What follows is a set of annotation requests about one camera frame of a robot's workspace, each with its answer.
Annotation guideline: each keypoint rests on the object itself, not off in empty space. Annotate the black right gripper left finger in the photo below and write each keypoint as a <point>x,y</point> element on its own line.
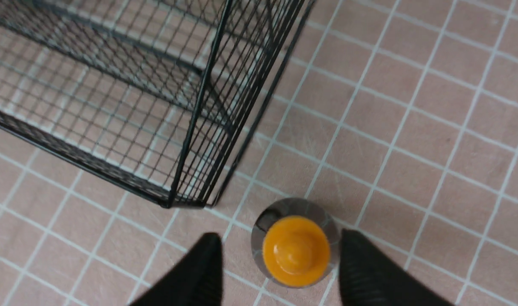
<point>196,280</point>

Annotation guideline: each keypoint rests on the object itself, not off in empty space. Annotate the black wire shelf rack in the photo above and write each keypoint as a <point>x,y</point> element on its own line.
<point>158,97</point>

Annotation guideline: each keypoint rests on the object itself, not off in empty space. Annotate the orange cap seasoning bottle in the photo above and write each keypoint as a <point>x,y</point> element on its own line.
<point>295,243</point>

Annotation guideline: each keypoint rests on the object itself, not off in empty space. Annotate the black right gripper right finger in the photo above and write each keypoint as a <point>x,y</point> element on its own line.
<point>367,277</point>

